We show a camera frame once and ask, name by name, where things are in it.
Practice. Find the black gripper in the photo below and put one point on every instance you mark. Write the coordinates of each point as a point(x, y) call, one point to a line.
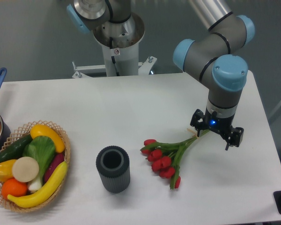
point(222, 126)

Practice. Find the red tulip bouquet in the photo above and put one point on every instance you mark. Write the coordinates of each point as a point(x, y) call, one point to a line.
point(165, 158)

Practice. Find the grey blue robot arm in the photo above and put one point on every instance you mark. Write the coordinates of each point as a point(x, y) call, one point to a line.
point(210, 61)

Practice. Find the dark grey ribbed vase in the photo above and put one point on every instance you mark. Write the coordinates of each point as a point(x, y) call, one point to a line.
point(113, 166)

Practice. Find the purple sweet potato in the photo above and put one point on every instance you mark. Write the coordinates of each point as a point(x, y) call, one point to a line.
point(59, 158)

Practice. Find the green bok choy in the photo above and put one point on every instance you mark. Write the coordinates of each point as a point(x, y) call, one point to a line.
point(42, 149)

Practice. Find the yellow squash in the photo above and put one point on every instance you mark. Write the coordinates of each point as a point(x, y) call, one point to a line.
point(44, 130)

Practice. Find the woven wicker basket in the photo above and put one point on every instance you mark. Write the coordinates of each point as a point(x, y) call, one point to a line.
point(23, 131)

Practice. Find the beige round disc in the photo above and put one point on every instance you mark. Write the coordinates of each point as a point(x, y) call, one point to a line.
point(25, 169)

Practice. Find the dark green cucumber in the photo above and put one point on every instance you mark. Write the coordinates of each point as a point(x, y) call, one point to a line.
point(16, 149)

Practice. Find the yellow banana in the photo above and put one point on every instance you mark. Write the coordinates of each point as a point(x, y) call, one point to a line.
point(45, 192)

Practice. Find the orange fruit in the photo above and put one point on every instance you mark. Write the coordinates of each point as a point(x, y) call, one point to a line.
point(13, 187)

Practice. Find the yellow bell pepper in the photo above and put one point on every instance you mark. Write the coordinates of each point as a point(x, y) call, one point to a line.
point(6, 170)

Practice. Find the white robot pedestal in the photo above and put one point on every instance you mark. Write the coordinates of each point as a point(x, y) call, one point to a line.
point(120, 47)

